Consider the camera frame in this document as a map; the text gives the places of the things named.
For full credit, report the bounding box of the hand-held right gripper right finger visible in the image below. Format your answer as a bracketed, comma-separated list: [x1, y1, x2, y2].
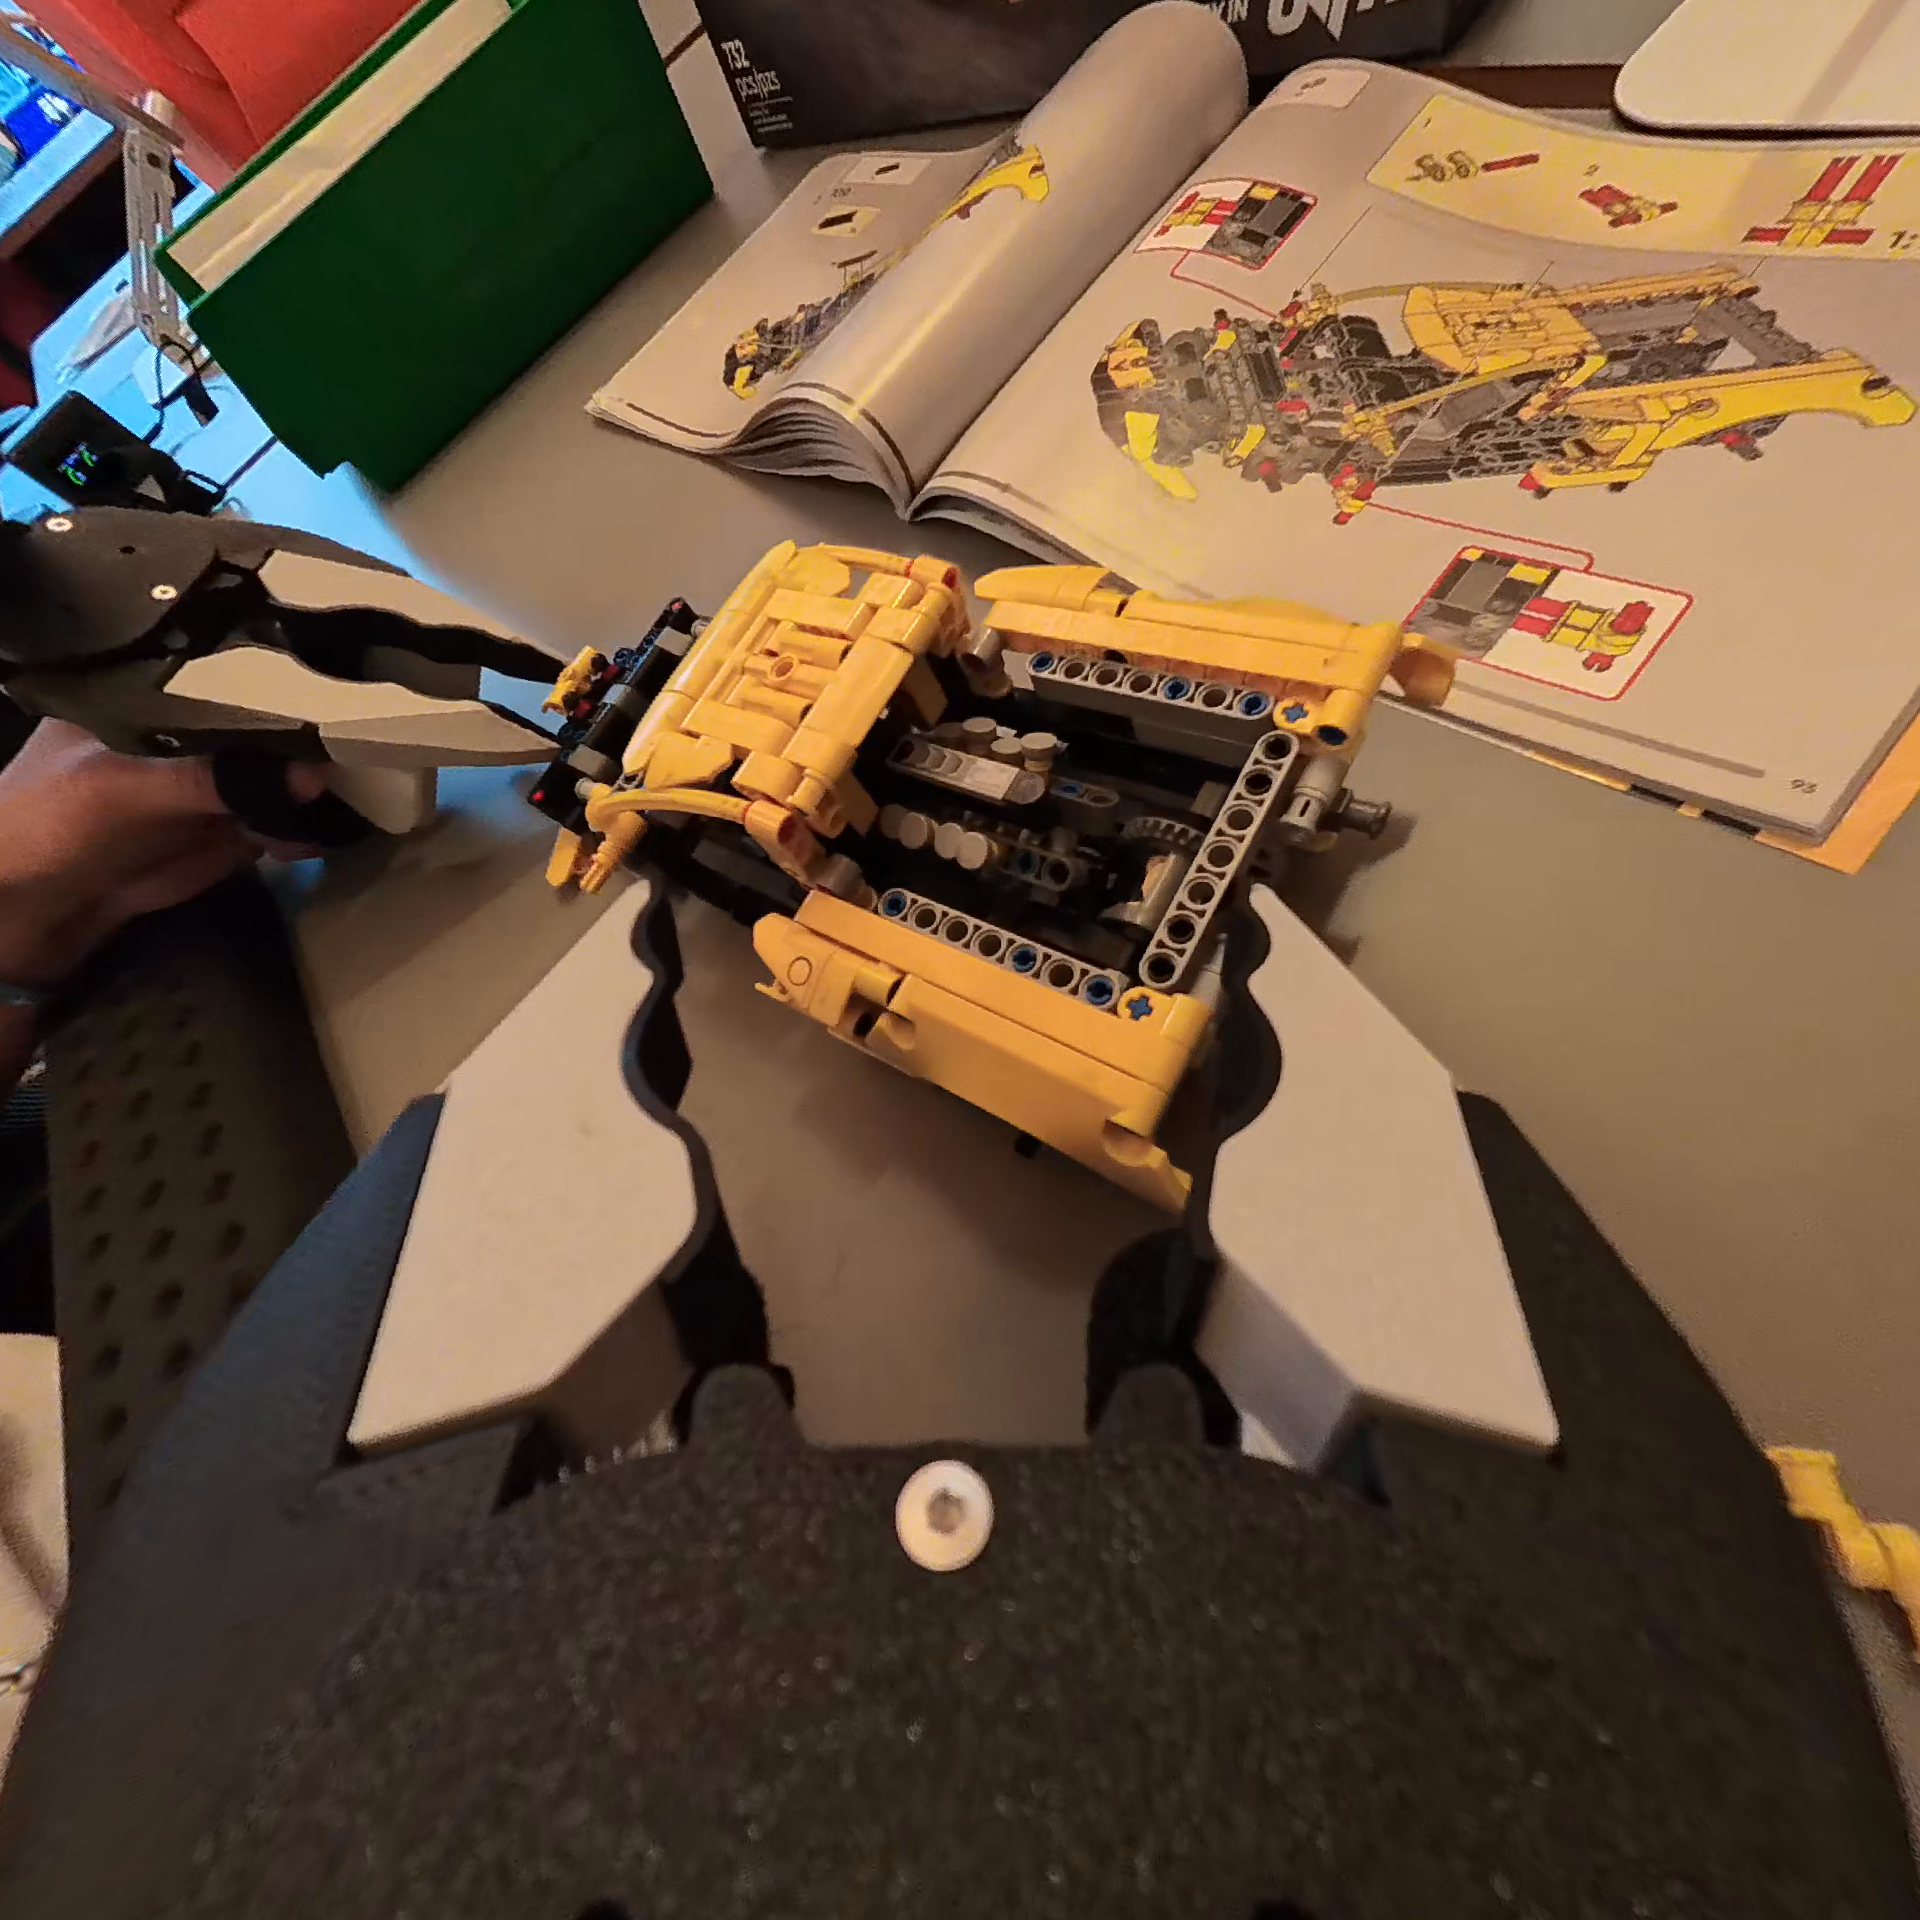
[1083, 881, 1567, 1472]

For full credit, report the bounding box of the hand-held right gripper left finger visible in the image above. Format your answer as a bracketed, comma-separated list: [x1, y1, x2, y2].
[345, 877, 800, 1469]

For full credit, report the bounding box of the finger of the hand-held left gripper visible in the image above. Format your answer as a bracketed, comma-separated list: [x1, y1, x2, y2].
[154, 638, 569, 769]
[225, 546, 571, 694]

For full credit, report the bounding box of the yellow brick toy car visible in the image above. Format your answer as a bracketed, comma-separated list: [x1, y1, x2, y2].
[532, 538, 1462, 1220]

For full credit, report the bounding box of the person's left hand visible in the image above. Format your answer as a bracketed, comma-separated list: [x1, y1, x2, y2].
[0, 718, 345, 993]

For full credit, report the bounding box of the black device with display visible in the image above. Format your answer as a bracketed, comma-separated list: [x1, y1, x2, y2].
[4, 390, 227, 518]

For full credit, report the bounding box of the green plastic bin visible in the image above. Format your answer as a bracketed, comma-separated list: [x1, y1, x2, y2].
[154, 0, 713, 495]

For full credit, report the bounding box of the black perforated chair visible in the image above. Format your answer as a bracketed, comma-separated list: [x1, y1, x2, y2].
[42, 884, 362, 1517]

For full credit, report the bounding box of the orange container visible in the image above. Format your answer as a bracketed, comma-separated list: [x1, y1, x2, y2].
[16, 0, 528, 189]

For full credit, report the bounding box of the toy car set box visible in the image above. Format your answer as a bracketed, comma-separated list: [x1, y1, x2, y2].
[694, 0, 1503, 152]

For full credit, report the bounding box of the open instruction booklet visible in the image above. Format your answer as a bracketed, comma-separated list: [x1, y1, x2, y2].
[586, 22, 1920, 880]

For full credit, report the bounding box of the instruction sheet on stand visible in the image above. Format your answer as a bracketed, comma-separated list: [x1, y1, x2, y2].
[1612, 0, 1920, 137]

